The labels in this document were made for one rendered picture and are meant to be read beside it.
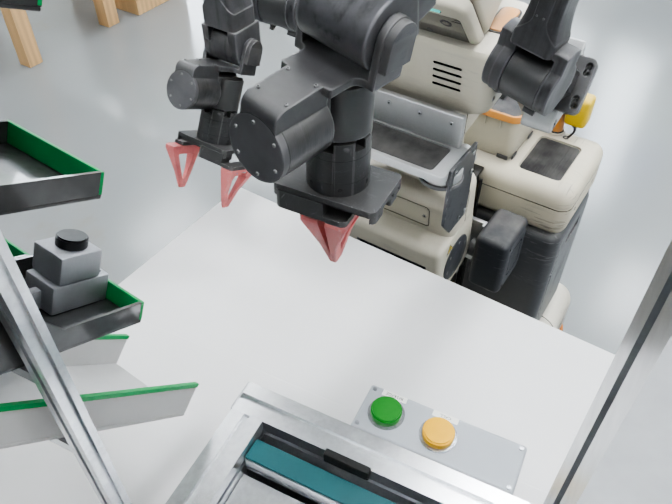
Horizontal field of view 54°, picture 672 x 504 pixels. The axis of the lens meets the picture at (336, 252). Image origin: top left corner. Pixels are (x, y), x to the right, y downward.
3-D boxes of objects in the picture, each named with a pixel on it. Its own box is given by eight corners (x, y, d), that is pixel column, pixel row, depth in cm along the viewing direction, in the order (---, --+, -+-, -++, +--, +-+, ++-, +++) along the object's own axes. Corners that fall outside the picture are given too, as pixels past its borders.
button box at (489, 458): (370, 407, 92) (372, 382, 88) (518, 470, 85) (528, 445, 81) (349, 448, 87) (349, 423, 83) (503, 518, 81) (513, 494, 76)
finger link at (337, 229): (342, 287, 63) (345, 211, 57) (277, 263, 66) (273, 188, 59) (371, 245, 68) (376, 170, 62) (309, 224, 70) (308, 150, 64)
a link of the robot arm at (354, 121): (391, 59, 52) (336, 38, 55) (335, 92, 48) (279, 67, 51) (385, 134, 57) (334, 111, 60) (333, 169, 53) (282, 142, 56)
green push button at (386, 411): (377, 399, 87) (378, 390, 85) (406, 411, 86) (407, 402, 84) (365, 423, 84) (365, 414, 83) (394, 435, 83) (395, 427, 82)
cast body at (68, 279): (79, 280, 69) (85, 220, 67) (106, 299, 67) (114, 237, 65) (3, 302, 62) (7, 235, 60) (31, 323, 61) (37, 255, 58)
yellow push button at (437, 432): (427, 420, 85) (429, 411, 83) (457, 432, 83) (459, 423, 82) (416, 445, 82) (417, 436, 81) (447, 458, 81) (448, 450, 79)
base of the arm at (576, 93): (600, 62, 99) (525, 41, 104) (595, 49, 92) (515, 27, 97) (577, 117, 101) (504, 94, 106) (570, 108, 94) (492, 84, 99)
